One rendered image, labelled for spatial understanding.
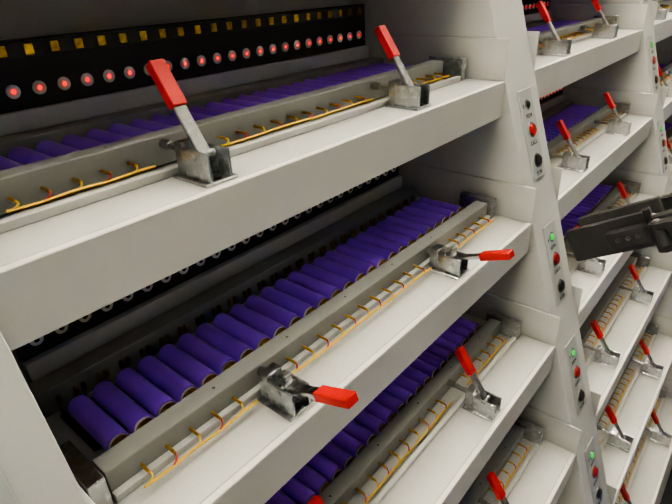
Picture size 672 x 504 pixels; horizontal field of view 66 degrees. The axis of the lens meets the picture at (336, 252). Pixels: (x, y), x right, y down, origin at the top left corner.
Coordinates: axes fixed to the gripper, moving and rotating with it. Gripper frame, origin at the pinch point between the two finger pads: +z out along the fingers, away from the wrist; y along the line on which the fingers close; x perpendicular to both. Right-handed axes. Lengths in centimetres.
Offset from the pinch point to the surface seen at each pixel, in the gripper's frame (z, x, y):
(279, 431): 17.0, -1.0, -29.4
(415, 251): 20.3, 3.7, -2.3
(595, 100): 26, 7, 87
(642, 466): 37, -74, 59
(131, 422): 23.2, 4.6, -36.7
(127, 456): 20.0, 3.5, -38.8
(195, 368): 23.9, 5.3, -30.2
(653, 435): 36, -72, 69
